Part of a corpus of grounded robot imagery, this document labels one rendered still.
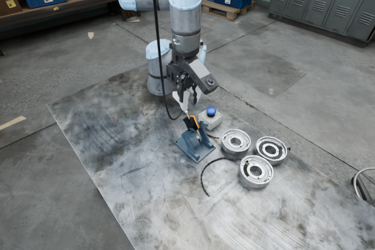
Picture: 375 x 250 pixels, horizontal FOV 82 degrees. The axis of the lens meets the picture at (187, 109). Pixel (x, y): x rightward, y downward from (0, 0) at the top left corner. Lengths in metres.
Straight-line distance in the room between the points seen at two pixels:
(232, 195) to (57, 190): 1.39
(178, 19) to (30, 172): 1.76
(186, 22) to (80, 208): 1.46
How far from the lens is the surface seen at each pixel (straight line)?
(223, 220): 0.71
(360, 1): 3.89
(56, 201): 1.83
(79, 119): 1.04
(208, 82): 0.57
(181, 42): 0.56
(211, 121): 0.86
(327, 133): 2.29
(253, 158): 0.80
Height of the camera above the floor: 1.46
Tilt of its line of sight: 43 degrees down
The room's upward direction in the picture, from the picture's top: straight up
